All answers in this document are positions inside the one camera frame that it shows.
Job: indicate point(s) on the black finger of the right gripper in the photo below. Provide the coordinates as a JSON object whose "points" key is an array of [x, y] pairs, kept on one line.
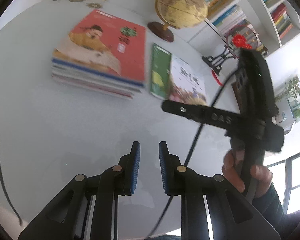
{"points": [[191, 112]]}

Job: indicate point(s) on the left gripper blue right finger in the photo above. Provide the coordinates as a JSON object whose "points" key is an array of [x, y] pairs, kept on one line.
{"points": [[168, 164]]}

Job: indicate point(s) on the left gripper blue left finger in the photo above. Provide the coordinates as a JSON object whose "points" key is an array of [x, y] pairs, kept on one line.
{"points": [[130, 166]]}

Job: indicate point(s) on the rabbit family cover book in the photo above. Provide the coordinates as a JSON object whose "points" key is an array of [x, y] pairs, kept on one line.
{"points": [[185, 86]]}

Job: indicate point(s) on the green yellow flower book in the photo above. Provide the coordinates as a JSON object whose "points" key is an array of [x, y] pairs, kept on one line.
{"points": [[160, 71]]}

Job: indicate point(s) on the dark blue bird book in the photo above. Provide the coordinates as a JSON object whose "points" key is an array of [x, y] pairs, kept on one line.
{"points": [[98, 84]]}

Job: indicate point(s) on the navy fairy tale horse book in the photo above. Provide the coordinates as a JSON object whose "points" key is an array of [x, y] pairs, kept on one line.
{"points": [[98, 73]]}

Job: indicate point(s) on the salmon red poetry book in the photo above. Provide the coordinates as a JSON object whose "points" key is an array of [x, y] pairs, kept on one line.
{"points": [[106, 43]]}

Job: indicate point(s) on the red tassel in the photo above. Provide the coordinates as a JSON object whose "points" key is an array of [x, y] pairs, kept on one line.
{"points": [[216, 78]]}

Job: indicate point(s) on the glass vase with dried flowers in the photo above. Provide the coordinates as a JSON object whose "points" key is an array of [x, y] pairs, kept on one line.
{"points": [[290, 90]]}

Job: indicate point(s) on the embroidered round fan on stand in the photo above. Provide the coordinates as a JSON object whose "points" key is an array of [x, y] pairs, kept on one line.
{"points": [[242, 36]]}

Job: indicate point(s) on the white blue book row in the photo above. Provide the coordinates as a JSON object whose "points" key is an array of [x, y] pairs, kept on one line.
{"points": [[232, 17]]}

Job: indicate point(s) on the white bookshelf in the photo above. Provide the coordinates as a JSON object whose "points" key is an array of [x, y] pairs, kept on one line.
{"points": [[206, 36]]}

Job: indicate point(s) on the yellow desk globe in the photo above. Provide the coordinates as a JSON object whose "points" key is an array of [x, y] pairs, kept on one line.
{"points": [[177, 14]]}

